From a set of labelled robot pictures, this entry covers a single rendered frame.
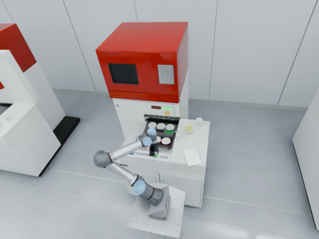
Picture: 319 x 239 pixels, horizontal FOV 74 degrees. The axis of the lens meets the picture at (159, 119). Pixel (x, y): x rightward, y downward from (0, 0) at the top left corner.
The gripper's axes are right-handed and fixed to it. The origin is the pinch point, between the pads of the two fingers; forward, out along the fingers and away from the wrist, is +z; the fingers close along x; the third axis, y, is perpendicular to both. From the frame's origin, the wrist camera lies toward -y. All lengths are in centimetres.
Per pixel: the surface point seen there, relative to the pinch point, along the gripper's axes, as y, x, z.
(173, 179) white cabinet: -4.2, -17.9, 32.7
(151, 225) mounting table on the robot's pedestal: -60, -11, 15
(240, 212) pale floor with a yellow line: 4, -97, 97
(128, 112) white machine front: 59, 49, 0
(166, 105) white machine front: 59, 0, -18
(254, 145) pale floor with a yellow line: 113, -120, 98
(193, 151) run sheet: 11.9, -36.6, 0.6
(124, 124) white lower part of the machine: 59, 60, 22
